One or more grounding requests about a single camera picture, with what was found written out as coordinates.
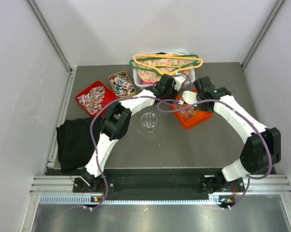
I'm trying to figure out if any clear glass jar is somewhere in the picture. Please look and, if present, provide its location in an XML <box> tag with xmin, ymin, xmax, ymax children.
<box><xmin>137</xmin><ymin>112</ymin><xmax>158</xmax><ymax>135</ymax></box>

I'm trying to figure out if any gold candy tin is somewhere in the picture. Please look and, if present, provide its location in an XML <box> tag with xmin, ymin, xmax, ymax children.
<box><xmin>108</xmin><ymin>71</ymin><xmax>136</xmax><ymax>99</ymax></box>

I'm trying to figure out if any yellow clothes hanger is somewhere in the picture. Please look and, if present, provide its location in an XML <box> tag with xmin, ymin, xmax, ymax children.
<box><xmin>132</xmin><ymin>53</ymin><xmax>204</xmax><ymax>78</ymax></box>

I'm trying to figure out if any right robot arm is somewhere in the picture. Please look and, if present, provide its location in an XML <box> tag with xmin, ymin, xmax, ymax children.
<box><xmin>194</xmin><ymin>76</ymin><xmax>281</xmax><ymax>193</ymax></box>

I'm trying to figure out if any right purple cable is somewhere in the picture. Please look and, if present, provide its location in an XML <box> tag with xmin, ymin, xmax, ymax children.
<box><xmin>157</xmin><ymin>71</ymin><xmax>273</xmax><ymax>210</ymax></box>

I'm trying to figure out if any green clothes hanger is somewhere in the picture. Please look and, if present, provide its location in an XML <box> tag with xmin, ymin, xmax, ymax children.
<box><xmin>129</xmin><ymin>54</ymin><xmax>199</xmax><ymax>73</ymax></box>

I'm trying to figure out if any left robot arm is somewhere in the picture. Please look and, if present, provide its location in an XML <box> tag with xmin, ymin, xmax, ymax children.
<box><xmin>81</xmin><ymin>74</ymin><xmax>185</xmax><ymax>192</ymax></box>

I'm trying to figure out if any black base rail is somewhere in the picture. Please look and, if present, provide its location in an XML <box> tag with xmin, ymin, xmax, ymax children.
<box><xmin>72</xmin><ymin>168</ymin><xmax>235</xmax><ymax>201</ymax></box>

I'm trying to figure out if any black cloth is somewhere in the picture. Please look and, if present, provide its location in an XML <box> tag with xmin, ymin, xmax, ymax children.
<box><xmin>56</xmin><ymin>116</ymin><xmax>102</xmax><ymax>173</ymax></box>

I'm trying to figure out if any white plastic basket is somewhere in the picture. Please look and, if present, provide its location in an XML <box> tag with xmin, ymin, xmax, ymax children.
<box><xmin>129</xmin><ymin>51</ymin><xmax>203</xmax><ymax>89</ymax></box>

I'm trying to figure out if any red candy tray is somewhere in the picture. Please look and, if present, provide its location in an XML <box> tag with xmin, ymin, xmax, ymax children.
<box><xmin>75</xmin><ymin>81</ymin><xmax>116</xmax><ymax>117</ymax></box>

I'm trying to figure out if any floral fabric item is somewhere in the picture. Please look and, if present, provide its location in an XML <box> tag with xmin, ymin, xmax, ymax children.
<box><xmin>135</xmin><ymin>54</ymin><xmax>190</xmax><ymax>84</ymax></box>

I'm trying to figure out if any orange candy tray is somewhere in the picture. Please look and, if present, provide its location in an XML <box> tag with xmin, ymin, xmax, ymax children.
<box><xmin>170</xmin><ymin>104</ymin><xmax>212</xmax><ymax>130</ymax></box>

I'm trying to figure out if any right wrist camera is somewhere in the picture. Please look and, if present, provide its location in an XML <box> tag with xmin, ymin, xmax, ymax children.
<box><xmin>180</xmin><ymin>90</ymin><xmax>198</xmax><ymax>104</ymax></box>

